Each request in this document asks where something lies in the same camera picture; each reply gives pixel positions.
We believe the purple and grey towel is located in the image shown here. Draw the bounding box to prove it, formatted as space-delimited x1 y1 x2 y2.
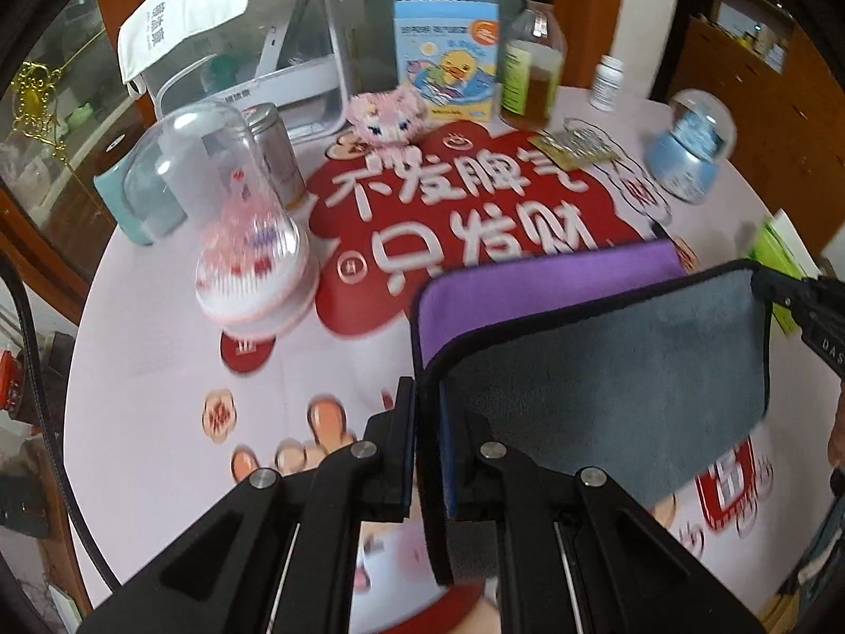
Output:
411 239 771 584

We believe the green tissue pack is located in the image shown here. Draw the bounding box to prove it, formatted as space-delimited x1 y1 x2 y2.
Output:
747 207 824 337

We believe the printed cartoon tablecloth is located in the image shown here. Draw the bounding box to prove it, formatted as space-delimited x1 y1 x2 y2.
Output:
64 142 839 611

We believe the blue castle snow globe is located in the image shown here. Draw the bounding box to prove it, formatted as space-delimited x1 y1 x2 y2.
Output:
646 89 736 204

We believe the dark wooden shelf cabinet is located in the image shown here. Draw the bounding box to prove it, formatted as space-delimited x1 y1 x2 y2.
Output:
650 0 843 254

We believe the gold foil packet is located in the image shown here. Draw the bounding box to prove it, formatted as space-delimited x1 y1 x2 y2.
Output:
529 127 619 172

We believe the small white pill bottle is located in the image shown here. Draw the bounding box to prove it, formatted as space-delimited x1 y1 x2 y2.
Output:
589 54 624 111

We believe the amber liquid glass bottle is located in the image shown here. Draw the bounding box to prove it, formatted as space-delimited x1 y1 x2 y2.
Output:
500 0 567 130

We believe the teal cylindrical speaker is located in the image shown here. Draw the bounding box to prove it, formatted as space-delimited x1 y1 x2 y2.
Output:
93 145 186 246

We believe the pink glass dome ornament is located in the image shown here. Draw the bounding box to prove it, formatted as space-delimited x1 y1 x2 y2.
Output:
136 100 320 342

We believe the silver metal can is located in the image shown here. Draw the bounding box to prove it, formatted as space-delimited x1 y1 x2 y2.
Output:
242 103 306 210

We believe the pink plush toy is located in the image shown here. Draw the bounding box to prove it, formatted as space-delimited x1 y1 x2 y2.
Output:
346 86 428 147

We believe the blue duck printed box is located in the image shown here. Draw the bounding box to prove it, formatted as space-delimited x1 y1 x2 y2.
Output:
392 0 500 122

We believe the wooden glass display cabinet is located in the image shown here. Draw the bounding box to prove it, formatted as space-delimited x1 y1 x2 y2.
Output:
2 0 153 322

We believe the white plastic appliance box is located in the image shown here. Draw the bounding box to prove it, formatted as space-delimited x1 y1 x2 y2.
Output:
129 0 364 143

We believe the black cable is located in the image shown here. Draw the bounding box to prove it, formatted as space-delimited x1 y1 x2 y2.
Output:
0 256 124 593

